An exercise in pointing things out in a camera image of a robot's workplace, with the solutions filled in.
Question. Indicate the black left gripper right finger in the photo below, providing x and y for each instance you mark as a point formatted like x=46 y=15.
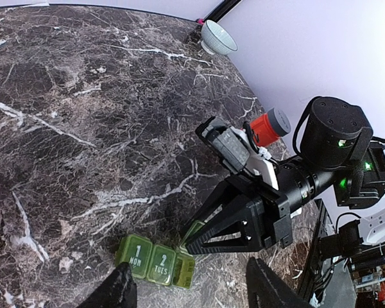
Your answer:
x=266 y=289

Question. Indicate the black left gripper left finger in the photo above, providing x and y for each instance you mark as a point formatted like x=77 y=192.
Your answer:
x=118 y=290

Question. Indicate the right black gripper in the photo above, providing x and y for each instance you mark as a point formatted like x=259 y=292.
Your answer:
x=253 y=216

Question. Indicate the orange pill bottle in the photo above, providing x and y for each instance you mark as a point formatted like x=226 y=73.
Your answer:
x=263 y=131

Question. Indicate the grey bottle cap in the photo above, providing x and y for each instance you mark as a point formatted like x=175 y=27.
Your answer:
x=279 y=122

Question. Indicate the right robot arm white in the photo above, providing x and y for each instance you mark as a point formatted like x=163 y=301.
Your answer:
x=335 y=148

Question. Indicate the small pale corner bowl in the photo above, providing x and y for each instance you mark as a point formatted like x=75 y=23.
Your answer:
x=216 y=40

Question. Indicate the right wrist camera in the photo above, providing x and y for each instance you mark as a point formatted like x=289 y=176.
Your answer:
x=237 y=152

